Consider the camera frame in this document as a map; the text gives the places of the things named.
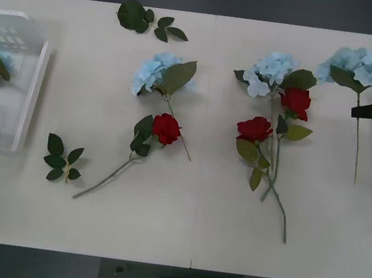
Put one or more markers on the red rose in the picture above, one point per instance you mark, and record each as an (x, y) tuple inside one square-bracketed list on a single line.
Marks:
[(255, 128), (166, 128), (296, 100)]

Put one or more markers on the loose dark green leaf twig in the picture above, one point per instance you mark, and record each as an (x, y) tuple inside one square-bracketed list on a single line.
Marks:
[(130, 15)]

